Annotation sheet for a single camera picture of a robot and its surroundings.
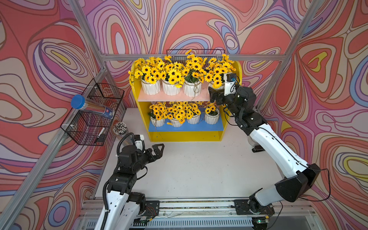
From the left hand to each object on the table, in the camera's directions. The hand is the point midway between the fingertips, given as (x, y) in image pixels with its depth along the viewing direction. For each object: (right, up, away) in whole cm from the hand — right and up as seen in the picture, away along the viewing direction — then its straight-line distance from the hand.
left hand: (160, 148), depth 72 cm
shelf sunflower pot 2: (+8, +18, +8) cm, 21 cm away
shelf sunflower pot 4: (+29, +18, +15) cm, 38 cm away
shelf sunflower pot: (-2, +18, +8) cm, 20 cm away
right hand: (+29, +30, -3) cm, 41 cm away
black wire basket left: (-38, +10, 0) cm, 40 cm away
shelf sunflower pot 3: (+17, +18, +10) cm, 27 cm away
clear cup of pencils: (-26, +9, +12) cm, 30 cm away
